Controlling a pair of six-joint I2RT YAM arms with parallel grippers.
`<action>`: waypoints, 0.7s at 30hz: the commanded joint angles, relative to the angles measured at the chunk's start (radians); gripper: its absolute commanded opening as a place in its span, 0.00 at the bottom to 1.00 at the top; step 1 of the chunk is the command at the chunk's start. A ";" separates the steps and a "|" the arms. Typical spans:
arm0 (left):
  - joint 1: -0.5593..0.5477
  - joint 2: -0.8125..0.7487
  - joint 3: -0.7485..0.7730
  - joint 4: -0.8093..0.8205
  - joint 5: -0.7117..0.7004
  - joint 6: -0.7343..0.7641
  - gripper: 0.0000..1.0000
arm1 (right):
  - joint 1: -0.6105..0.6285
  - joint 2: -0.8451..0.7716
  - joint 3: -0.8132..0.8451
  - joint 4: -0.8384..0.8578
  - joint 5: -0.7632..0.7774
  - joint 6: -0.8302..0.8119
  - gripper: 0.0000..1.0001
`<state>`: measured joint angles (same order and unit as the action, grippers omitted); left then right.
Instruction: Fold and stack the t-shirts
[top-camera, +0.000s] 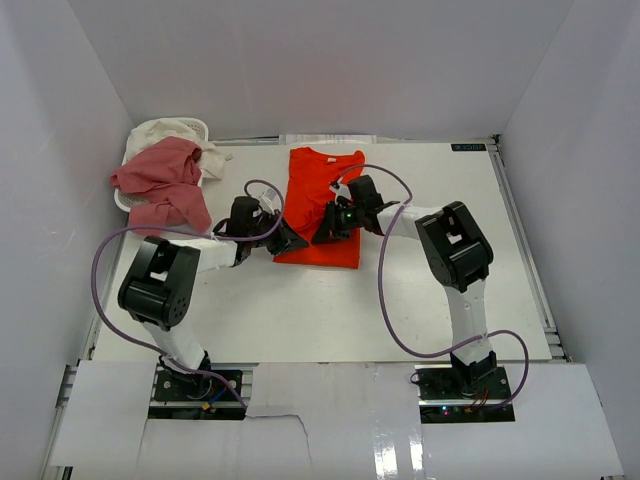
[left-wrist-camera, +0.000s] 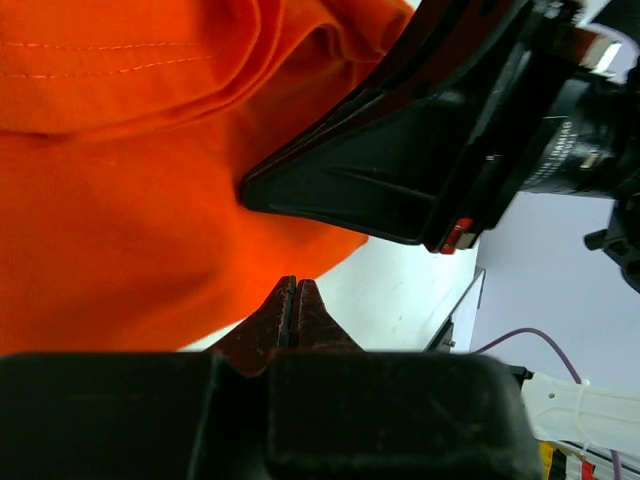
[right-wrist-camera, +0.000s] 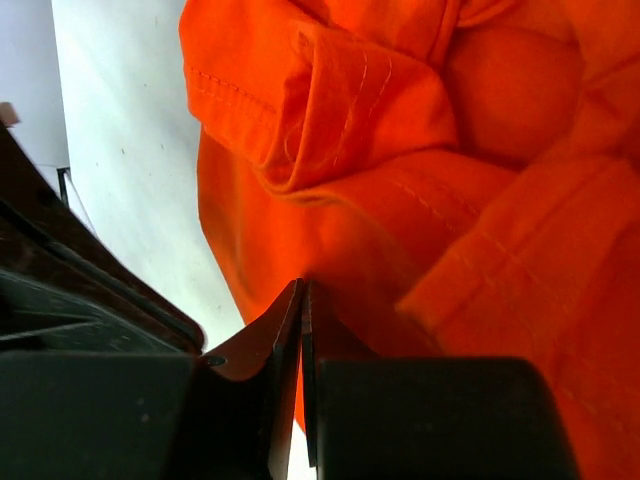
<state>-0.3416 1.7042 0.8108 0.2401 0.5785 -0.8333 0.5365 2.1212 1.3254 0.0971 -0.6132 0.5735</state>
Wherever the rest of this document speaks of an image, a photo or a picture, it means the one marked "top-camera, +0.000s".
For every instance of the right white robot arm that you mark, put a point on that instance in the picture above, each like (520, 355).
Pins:
(457, 254)

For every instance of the white laundry basket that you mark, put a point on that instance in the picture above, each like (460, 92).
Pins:
(152, 131)

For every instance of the dark label sticker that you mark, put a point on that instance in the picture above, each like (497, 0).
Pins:
(468, 147)

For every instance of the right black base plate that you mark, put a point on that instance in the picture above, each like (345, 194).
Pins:
(444, 400)

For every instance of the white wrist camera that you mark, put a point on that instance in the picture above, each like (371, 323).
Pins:
(267, 197)
(342, 193)

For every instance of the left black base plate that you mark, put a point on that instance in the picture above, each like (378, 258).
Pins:
(209, 400)

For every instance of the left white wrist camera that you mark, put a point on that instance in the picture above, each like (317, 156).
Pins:
(267, 197)

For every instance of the pink t-shirt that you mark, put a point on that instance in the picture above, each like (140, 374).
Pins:
(165, 177)

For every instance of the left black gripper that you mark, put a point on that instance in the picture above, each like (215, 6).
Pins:
(294, 241)

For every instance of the orange t-shirt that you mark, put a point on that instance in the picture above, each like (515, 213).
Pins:
(308, 192)

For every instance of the cream white t-shirt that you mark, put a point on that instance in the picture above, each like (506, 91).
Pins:
(213, 161)

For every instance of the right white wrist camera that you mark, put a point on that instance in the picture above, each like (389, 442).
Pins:
(342, 193)

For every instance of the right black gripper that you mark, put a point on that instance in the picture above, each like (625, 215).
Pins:
(330, 230)

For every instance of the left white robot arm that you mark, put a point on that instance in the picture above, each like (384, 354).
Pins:
(158, 286)

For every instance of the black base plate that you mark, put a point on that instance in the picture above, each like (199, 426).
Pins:
(444, 400)
(209, 400)

